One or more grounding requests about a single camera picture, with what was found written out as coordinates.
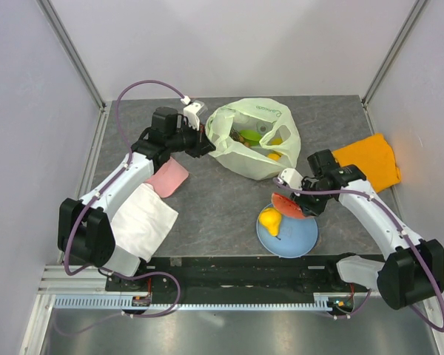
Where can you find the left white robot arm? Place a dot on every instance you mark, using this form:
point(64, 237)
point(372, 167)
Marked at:
point(84, 225)

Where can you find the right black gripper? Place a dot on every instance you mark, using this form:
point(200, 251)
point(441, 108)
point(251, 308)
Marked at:
point(307, 202)

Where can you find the pale green plastic bag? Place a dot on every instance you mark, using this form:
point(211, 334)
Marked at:
point(268, 117)

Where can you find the pink cloth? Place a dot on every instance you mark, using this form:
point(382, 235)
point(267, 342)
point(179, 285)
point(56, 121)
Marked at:
point(168, 178)

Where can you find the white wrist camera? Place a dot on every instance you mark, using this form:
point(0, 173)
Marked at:
point(290, 177)
point(192, 111)

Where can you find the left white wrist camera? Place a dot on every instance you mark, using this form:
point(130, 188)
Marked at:
point(192, 111)

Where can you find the orange cloth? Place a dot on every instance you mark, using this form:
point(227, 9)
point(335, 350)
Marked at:
point(375, 159)

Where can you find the white slotted cable duct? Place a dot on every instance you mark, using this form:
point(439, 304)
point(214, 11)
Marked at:
point(132, 303)

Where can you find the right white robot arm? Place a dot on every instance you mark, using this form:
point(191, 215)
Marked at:
point(412, 269)

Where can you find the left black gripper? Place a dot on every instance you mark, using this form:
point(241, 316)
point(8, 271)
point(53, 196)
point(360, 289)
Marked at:
point(198, 141)

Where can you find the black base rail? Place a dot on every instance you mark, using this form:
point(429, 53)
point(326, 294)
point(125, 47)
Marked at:
point(237, 280)

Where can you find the white cloth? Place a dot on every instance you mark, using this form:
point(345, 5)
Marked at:
point(143, 222)

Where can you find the brown fake walnut cluster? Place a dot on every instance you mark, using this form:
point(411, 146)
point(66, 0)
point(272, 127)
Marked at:
point(236, 136)

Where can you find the blue plastic plate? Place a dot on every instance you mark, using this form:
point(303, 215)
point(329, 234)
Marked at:
point(288, 237)

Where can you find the red fake watermelon slice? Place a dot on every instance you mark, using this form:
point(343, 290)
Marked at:
point(287, 207)

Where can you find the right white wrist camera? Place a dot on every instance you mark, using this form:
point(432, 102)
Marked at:
point(290, 177)

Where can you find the yellow fake pear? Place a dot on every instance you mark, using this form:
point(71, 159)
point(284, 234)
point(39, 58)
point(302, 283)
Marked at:
point(270, 218)

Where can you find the yellow fake lemon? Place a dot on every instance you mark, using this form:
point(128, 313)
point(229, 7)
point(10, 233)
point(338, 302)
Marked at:
point(275, 155)

